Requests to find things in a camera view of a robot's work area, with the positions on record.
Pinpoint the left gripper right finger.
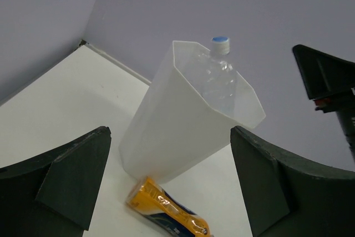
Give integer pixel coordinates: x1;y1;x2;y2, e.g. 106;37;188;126
230;126;354;236

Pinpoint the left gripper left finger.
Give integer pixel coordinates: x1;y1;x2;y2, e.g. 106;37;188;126
1;126;111;236

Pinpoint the clear crushed plastic bottle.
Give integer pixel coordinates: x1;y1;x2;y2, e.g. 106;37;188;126
202;36;237;117

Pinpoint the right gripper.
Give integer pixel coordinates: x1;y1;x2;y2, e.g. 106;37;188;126
292;44;354;159

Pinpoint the orange label plastic bottle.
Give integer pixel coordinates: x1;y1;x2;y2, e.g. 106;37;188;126
126;177;213;237

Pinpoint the white octagonal plastic bin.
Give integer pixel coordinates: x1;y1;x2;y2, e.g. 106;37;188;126
119;41;266;183

